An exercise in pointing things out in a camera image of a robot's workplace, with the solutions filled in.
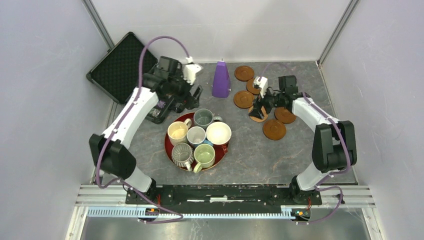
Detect grey green mug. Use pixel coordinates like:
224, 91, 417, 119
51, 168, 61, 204
193, 108, 223, 130

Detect brown wooden coaster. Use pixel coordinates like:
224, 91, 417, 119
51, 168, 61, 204
274, 107, 297, 124
234, 65, 255, 82
262, 119, 287, 141
233, 90, 255, 109
246, 78, 261, 96

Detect black poker chip case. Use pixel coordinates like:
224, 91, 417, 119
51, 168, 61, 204
86, 32, 184, 124

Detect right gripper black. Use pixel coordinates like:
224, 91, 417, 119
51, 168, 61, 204
248, 84, 285, 120

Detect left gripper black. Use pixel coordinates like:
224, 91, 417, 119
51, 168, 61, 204
168, 69, 203, 110

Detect light green mug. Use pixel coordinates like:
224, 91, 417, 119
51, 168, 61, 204
193, 143, 216, 173

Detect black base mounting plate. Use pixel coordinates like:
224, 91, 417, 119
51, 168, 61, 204
125, 184, 323, 215

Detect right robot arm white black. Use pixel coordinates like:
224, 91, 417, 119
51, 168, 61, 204
249, 75, 357, 204

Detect aluminium rail frame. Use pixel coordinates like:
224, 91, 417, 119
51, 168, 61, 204
67, 185, 385, 240

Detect white bowl cup red outside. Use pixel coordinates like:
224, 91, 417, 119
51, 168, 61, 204
206, 121, 232, 146

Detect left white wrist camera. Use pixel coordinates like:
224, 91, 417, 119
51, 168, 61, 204
182, 56, 203, 85

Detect cream yellow mug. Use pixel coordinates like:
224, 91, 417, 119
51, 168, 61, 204
167, 118, 192, 146

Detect blue mug white inside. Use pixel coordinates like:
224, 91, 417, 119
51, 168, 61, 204
186, 126, 214, 149

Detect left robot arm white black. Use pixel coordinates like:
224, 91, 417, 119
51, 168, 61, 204
89, 56, 203, 204

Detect grey ribbed mug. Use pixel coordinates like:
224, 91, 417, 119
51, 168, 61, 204
171, 143, 194, 172

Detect purple metronome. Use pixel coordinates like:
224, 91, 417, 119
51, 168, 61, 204
212, 60, 231, 99

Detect woven rattan coaster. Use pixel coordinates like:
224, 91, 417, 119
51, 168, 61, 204
248, 106, 269, 123

